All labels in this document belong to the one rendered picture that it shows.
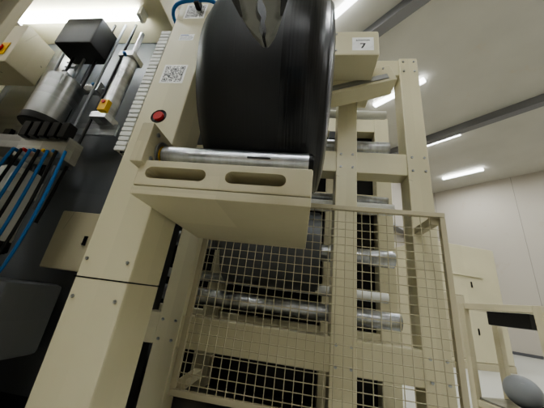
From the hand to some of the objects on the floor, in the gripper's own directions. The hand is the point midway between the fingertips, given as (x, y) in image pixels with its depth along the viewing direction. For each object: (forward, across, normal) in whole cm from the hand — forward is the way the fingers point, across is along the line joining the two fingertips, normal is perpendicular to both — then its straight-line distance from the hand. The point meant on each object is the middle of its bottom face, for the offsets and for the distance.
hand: (264, 40), depth 40 cm
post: (+43, +34, +96) cm, 111 cm away
